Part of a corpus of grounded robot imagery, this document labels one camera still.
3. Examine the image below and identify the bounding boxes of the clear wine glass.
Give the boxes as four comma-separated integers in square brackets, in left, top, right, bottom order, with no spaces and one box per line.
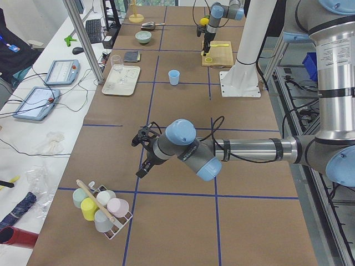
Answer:
[110,55,126,84]

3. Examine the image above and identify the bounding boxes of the metal ice scoop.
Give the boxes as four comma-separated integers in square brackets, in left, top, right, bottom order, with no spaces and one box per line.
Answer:
[141,22,165,31]

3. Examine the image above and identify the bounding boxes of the whole yellow lemon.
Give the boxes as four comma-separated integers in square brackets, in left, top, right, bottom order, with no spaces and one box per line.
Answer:
[200,17,209,25]

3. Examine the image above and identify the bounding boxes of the teach pendant tablet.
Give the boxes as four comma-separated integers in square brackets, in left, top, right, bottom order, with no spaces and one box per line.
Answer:
[44,59,80,86]
[12,86,60,121]

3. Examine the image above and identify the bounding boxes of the upper teach pendant tablet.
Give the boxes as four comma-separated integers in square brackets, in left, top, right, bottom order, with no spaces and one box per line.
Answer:
[44,59,80,86]

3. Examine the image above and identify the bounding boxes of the green bowl of ice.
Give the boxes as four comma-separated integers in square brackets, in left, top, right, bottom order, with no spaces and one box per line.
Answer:
[135,30,152,44]

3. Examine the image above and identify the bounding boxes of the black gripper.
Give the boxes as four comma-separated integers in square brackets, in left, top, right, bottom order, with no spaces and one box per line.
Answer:
[131,125,161,178]
[202,26,215,57]

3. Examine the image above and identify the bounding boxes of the bamboo cutting board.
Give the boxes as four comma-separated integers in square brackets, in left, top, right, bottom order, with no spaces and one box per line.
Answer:
[201,42,234,67]

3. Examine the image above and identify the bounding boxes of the grey folded cloth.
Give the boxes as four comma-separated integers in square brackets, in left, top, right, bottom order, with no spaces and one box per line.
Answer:
[124,51,141,63]

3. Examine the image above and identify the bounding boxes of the yellow plastic knife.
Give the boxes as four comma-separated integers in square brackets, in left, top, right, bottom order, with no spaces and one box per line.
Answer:
[210,43,230,47]

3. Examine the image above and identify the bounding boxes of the thin lemon slice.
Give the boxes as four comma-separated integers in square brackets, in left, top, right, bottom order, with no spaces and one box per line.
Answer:
[205,57,213,63]

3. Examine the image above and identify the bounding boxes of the aluminium frame post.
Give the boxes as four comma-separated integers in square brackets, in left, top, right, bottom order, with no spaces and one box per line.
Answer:
[63,0,104,84]

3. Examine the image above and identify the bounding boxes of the blue plastic cup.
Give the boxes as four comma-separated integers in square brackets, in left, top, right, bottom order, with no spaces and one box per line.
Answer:
[168,69,180,86]

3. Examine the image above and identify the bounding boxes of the wooden cup tree stand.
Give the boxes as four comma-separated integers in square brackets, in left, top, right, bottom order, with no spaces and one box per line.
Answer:
[129,0,144,23]

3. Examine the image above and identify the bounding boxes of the cream bear serving tray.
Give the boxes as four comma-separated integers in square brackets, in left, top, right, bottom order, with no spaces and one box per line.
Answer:
[102,66,140,96]

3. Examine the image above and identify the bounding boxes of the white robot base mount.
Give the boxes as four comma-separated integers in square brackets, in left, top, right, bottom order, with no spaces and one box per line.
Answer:
[220,1,267,98]

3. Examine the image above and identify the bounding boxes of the black keyboard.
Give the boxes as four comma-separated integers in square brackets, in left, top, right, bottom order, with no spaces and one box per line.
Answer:
[85,19,102,44]

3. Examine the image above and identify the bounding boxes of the red cylinder bottle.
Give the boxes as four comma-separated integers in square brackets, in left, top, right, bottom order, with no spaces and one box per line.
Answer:
[1,226,39,249]

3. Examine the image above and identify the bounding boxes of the lower teach pendant tablet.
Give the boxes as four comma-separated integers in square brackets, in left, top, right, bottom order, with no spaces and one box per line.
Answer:
[12,86,60,121]

